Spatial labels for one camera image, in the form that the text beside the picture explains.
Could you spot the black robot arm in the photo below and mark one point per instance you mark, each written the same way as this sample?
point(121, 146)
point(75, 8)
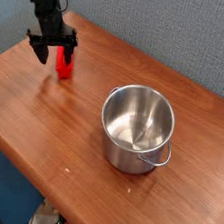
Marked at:
point(46, 7)

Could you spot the red plastic block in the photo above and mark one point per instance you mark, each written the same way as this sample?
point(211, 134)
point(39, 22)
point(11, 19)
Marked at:
point(63, 69)

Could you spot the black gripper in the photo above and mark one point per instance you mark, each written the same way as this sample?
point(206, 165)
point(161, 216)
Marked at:
point(52, 31)

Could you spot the stainless steel pot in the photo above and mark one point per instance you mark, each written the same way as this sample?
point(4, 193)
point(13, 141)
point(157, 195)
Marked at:
point(138, 125)

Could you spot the grey table leg bracket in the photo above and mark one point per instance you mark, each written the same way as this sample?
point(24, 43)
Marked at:
point(46, 214)

